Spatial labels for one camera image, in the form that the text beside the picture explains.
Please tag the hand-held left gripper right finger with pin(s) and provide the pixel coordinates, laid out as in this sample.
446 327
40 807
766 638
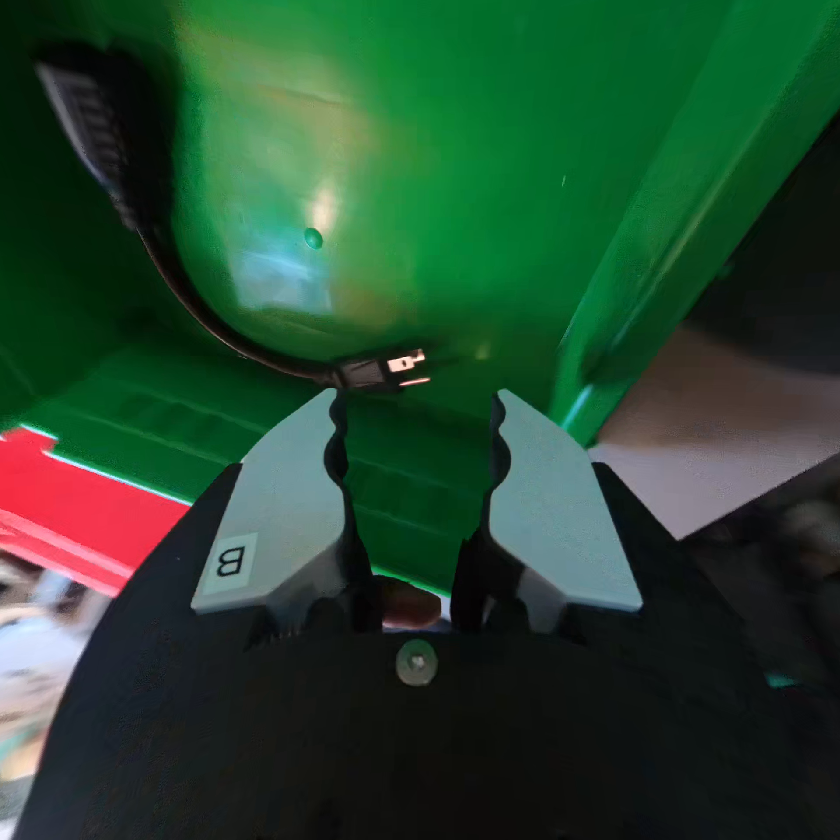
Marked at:
558 518

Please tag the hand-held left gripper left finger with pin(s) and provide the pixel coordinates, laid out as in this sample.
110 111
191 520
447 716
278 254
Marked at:
282 512

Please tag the green plastic bin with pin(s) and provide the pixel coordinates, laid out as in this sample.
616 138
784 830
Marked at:
492 164

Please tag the black extension socket block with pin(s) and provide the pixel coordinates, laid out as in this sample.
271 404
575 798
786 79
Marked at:
98 124

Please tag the person's left hand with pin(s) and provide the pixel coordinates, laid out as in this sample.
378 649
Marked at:
410 604

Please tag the red plastic bin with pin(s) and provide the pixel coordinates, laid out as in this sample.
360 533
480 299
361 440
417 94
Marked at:
79 505

